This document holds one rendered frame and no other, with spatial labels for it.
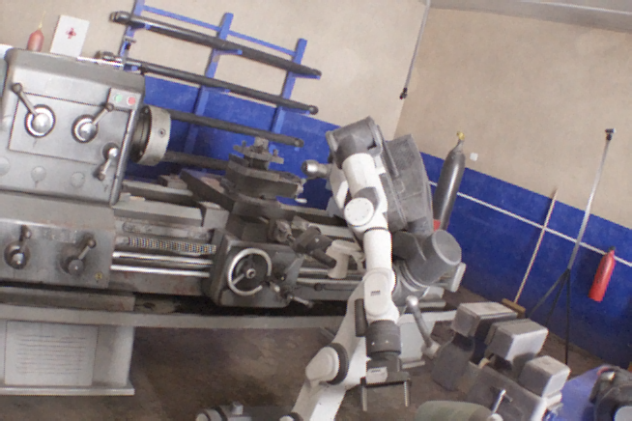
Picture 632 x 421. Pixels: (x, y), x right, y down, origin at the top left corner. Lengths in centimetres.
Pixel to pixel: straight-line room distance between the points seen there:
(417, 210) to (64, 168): 122
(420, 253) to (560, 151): 469
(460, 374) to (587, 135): 504
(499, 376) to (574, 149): 509
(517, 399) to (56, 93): 167
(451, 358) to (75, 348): 156
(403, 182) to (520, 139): 474
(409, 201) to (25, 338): 151
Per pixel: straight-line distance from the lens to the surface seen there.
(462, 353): 110
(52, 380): 231
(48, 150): 194
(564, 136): 609
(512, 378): 105
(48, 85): 192
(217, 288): 224
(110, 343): 228
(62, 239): 192
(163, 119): 225
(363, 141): 160
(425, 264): 149
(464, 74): 701
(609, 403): 131
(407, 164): 169
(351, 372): 173
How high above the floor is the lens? 134
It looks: 10 degrees down
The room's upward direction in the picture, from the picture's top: 17 degrees clockwise
